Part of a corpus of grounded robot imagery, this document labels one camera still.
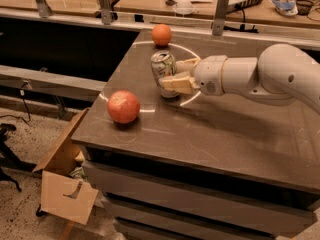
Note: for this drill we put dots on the orange fruit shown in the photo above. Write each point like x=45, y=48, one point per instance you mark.
x=161, y=35

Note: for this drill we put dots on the grey drawer cabinet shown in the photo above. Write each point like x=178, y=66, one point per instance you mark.
x=199, y=167

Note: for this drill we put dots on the red apple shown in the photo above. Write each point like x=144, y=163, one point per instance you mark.
x=123, y=106

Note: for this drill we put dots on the black mesh cup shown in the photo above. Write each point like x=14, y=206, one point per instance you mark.
x=304, y=7

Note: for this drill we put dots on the metal bracket middle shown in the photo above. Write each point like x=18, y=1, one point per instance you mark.
x=106, y=14

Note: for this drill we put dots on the black chair base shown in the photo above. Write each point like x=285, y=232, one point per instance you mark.
x=9, y=159

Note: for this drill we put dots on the white blue bowl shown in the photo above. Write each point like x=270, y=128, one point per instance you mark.
x=286, y=8

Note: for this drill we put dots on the clear plastic cup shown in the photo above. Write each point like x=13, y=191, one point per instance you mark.
x=183, y=8

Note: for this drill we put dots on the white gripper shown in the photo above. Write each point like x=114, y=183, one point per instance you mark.
x=209, y=73

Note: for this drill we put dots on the grey power strip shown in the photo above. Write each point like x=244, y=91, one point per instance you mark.
x=235, y=5

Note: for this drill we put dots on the cardboard box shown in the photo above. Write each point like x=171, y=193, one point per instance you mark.
x=62, y=195

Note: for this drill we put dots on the metal bracket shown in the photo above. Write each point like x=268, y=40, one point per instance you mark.
x=44, y=9
x=219, y=17
x=106, y=14

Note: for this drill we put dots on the metal bracket right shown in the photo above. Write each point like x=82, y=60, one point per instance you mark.
x=219, y=17

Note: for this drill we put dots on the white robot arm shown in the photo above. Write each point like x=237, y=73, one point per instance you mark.
x=279, y=76

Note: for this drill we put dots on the silver 7up soda can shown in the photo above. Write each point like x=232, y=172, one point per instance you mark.
x=163, y=64

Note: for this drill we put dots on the metal bracket left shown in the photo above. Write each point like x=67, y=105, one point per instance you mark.
x=44, y=9

